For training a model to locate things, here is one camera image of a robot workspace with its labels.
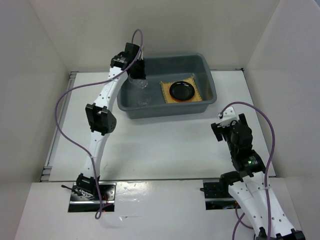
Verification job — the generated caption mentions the grey plastic bin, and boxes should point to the grey plastic bin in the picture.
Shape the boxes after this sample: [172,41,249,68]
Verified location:
[117,53,217,119]

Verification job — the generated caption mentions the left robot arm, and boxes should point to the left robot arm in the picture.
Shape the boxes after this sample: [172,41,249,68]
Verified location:
[76,42,146,200]

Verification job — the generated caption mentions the orange round plate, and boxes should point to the orange round plate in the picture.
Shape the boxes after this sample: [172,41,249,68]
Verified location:
[172,98,194,103]

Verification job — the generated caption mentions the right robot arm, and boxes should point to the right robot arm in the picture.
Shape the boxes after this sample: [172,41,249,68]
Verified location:
[211,107,306,240]

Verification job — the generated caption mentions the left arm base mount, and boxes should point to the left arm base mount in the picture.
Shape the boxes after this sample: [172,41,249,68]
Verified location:
[61,182,117,213]

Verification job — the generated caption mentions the woven bamboo mat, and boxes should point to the woven bamboo mat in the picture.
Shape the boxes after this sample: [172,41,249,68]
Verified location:
[160,76,203,104]

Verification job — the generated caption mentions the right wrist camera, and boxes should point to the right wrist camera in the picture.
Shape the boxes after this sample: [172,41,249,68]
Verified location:
[218,106,238,128]

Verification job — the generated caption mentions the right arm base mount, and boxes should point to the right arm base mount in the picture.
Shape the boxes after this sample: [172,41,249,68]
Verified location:
[199,178,237,211]

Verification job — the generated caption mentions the clear glass dish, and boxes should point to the clear glass dish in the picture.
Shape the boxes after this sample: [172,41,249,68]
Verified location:
[135,92,152,107]

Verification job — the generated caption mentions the black round plate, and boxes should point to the black round plate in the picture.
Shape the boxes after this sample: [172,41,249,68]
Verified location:
[169,81,196,100]

